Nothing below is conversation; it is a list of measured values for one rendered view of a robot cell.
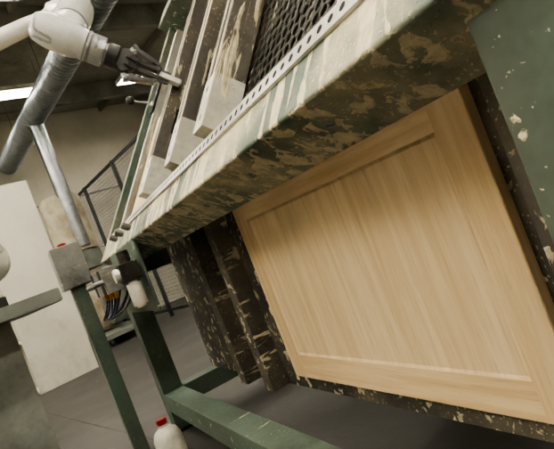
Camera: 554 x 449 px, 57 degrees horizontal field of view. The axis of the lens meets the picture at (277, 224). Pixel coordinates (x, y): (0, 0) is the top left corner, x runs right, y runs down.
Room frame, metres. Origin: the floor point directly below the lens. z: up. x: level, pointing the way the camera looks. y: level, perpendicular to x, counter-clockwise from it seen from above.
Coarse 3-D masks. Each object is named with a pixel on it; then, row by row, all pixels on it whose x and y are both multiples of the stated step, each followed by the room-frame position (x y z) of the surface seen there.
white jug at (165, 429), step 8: (160, 424) 1.79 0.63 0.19; (168, 424) 1.81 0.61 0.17; (160, 432) 1.78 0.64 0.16; (168, 432) 1.78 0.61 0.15; (176, 432) 1.79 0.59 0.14; (160, 440) 1.77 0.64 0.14; (168, 440) 1.77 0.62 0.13; (176, 440) 1.78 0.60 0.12; (184, 440) 1.82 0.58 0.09; (160, 448) 1.77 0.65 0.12; (168, 448) 1.76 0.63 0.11; (176, 448) 1.77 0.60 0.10; (184, 448) 1.80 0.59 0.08
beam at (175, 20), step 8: (168, 0) 2.49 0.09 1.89; (176, 0) 2.37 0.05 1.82; (184, 0) 2.36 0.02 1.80; (192, 0) 2.35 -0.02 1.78; (168, 8) 2.43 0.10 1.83; (176, 8) 2.42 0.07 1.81; (184, 8) 2.41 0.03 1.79; (168, 16) 2.49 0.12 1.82; (176, 16) 2.48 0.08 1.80; (184, 16) 2.47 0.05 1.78; (160, 24) 2.57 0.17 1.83; (168, 24) 2.55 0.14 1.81; (176, 24) 2.54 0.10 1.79
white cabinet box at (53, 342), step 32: (0, 192) 5.09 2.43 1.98; (0, 224) 5.03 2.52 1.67; (32, 224) 5.20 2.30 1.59; (32, 256) 5.13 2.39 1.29; (0, 288) 4.90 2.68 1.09; (32, 288) 5.06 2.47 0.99; (32, 320) 5.00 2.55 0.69; (64, 320) 5.17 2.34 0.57; (32, 352) 4.94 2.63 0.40; (64, 352) 5.10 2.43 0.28
